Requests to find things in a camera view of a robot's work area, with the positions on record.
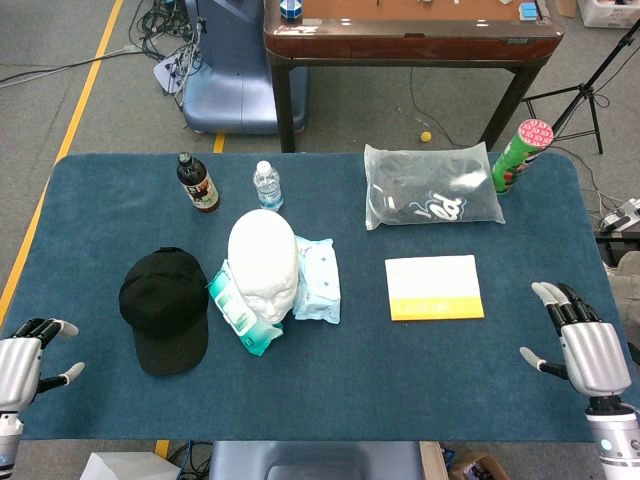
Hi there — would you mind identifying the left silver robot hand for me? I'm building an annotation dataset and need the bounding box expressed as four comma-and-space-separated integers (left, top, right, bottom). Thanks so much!
0, 317, 86, 414

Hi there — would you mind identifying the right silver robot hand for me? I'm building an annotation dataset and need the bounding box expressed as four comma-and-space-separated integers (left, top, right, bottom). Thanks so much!
519, 282, 634, 400

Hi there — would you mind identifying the black baseball cap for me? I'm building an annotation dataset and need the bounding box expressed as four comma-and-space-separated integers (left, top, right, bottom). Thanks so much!
118, 246, 210, 377

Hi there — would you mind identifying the blue robot base machine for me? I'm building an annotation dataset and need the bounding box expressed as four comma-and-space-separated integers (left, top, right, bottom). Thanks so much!
182, 0, 309, 135

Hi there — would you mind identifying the white mannequin head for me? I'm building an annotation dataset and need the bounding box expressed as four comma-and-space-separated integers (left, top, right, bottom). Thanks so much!
227, 208, 300, 325

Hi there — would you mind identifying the grey fabric bundle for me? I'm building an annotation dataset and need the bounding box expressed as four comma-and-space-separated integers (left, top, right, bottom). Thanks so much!
607, 249, 640, 301

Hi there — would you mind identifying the black floor plate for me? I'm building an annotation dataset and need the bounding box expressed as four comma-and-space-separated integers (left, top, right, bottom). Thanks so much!
594, 233, 640, 266

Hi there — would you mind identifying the grey white power strip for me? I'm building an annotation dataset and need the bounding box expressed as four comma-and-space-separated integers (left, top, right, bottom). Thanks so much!
597, 197, 640, 234

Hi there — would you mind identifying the white paper bag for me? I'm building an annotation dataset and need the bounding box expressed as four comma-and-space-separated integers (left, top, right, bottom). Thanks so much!
79, 451, 181, 480

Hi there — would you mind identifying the open cardboard box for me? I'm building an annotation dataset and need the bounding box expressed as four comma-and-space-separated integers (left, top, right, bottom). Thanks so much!
447, 452, 511, 480

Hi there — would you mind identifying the white and yellow notebook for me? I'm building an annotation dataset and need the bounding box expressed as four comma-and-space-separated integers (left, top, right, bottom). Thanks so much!
384, 254, 486, 322

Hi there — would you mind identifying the green chips can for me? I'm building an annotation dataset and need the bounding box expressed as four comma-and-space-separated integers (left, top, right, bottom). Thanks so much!
491, 119, 555, 197

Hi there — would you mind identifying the green wet wipes pack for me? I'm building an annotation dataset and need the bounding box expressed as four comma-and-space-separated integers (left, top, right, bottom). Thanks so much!
206, 259, 285, 357

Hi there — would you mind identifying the clear bag with black garment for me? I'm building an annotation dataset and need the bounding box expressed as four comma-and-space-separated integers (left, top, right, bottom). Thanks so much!
363, 141, 506, 231

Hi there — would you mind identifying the blue table mat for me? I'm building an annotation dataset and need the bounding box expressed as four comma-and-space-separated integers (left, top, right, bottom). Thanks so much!
0, 152, 640, 444

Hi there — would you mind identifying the dark tea bottle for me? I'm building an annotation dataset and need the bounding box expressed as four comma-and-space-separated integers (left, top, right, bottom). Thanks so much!
176, 152, 221, 214

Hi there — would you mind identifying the black tripod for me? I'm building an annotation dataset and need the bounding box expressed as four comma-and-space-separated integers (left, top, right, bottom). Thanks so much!
522, 19, 640, 155

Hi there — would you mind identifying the light blue wet wipes pack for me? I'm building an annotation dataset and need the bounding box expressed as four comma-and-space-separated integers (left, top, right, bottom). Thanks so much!
292, 234, 343, 325

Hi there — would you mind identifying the grey blue robot torso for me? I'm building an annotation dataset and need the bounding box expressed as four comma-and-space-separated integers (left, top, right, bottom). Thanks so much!
207, 441, 426, 480

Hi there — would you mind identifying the clear water bottle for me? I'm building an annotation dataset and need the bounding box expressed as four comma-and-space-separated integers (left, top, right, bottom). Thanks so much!
252, 160, 285, 211

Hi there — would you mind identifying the white power strip with plugs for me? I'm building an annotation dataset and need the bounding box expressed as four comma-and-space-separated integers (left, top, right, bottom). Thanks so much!
152, 49, 201, 94

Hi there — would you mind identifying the white cardboard box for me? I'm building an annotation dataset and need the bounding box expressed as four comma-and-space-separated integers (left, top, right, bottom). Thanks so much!
577, 0, 640, 29

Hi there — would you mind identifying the brown mahjong table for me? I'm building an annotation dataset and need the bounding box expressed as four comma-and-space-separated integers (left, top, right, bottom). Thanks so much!
263, 0, 566, 154

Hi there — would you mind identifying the white floor cable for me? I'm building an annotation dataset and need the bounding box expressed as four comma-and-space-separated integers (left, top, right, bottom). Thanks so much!
0, 45, 146, 89

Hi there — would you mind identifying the tangled dark cable bundle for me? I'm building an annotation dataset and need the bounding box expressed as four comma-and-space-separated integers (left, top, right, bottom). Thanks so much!
128, 0, 207, 61

